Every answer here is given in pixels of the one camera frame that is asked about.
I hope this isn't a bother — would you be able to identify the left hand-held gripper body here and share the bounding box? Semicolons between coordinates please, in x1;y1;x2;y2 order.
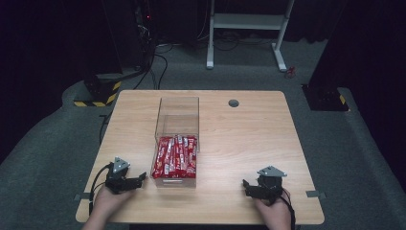
104;156;136;195

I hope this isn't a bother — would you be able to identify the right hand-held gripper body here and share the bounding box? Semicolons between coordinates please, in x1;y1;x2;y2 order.
256;165;288;206

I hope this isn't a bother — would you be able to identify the pile of red snack packets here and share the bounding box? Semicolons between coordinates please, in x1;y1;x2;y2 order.
151;134;198;179

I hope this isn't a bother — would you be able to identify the clear acrylic box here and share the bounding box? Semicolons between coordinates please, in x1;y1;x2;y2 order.
149;96;201;190

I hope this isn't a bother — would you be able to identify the person's left hand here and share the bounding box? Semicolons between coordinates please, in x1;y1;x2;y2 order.
93;185;136;222

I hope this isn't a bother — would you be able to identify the person's right hand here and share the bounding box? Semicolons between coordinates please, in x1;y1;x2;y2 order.
254;189;293;230

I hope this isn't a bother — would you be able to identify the grey tape strip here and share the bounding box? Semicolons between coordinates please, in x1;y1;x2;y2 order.
73;192;93;202
304;190;327;200

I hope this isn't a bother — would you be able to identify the black yellow striped stand base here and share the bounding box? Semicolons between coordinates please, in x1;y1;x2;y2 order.
73;73;124;108

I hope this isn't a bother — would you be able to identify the black stand base yellow mark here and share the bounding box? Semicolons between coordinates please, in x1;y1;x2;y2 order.
301;83;350;112

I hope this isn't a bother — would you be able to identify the small red floor object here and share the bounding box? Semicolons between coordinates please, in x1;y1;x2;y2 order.
284;65;297;80

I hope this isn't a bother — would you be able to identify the black computer tower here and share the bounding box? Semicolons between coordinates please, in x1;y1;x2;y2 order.
133;0;158;70

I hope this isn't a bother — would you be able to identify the white metal stand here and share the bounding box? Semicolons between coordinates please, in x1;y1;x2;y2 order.
206;0;295;73

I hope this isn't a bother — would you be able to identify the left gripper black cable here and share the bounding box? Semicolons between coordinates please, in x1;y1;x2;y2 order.
88;164;113;216

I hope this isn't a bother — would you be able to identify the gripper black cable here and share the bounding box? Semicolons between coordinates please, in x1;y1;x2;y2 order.
88;164;113;216
279;187;297;230

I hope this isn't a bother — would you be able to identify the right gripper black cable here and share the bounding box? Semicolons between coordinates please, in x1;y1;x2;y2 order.
279;187;297;230

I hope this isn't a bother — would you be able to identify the black cable beside table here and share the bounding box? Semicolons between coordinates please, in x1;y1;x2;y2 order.
98;110;113;146

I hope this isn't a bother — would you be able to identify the black floor cable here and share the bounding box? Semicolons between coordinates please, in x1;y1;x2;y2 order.
133;44;169;91

